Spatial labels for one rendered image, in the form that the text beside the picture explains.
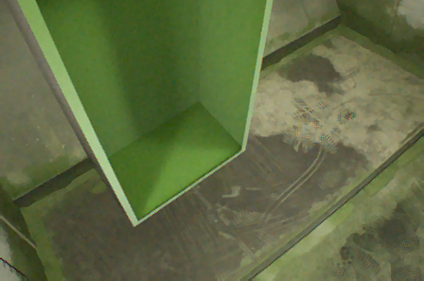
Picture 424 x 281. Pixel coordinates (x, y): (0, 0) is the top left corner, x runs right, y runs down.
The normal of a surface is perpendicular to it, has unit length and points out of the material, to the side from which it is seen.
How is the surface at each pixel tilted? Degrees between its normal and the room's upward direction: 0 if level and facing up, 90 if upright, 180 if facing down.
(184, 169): 12
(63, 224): 0
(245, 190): 0
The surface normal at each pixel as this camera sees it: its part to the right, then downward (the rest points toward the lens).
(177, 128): 0.01, -0.55
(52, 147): 0.42, 0.11
